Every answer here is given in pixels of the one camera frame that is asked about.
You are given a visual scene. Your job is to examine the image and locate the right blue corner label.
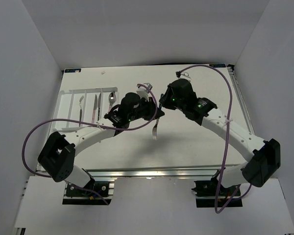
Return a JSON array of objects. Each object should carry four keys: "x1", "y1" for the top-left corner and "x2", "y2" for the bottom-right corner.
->
[{"x1": 209, "y1": 64, "x2": 226, "y2": 68}]

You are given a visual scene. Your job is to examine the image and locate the white utensil tray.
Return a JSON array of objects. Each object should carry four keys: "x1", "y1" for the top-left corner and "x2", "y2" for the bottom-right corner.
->
[{"x1": 51, "y1": 87, "x2": 118, "y2": 132}]

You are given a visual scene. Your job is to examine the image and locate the black handled fork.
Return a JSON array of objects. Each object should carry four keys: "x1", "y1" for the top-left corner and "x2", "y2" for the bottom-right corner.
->
[{"x1": 79, "y1": 95, "x2": 84, "y2": 127}]

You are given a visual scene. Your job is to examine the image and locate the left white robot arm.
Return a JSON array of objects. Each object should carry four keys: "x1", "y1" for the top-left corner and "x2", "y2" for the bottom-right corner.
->
[{"x1": 38, "y1": 83, "x2": 164, "y2": 195}]

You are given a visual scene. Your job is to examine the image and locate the green handled fork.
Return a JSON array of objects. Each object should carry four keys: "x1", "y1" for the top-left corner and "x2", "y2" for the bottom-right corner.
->
[{"x1": 151, "y1": 94, "x2": 164, "y2": 141}]

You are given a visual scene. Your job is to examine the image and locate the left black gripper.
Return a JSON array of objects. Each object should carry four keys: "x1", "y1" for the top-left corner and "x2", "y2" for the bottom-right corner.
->
[{"x1": 128, "y1": 97, "x2": 164, "y2": 122}]

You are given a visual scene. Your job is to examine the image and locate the pink handled knife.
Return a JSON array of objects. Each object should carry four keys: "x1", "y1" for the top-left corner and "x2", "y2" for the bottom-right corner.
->
[{"x1": 91, "y1": 95, "x2": 98, "y2": 123}]

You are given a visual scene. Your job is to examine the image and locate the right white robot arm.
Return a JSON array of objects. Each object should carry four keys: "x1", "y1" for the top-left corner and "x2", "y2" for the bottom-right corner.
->
[{"x1": 160, "y1": 78, "x2": 281, "y2": 195}]

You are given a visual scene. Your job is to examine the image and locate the pink handled spoon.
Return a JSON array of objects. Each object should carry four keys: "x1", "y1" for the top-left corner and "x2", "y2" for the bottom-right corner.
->
[{"x1": 108, "y1": 92, "x2": 116, "y2": 111}]

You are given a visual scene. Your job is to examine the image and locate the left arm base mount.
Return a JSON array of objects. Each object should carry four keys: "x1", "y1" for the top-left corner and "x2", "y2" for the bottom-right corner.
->
[{"x1": 62, "y1": 180, "x2": 114, "y2": 206}]

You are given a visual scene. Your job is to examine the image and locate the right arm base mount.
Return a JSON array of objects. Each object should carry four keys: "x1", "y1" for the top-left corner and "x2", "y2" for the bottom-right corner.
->
[{"x1": 192, "y1": 181, "x2": 243, "y2": 208}]

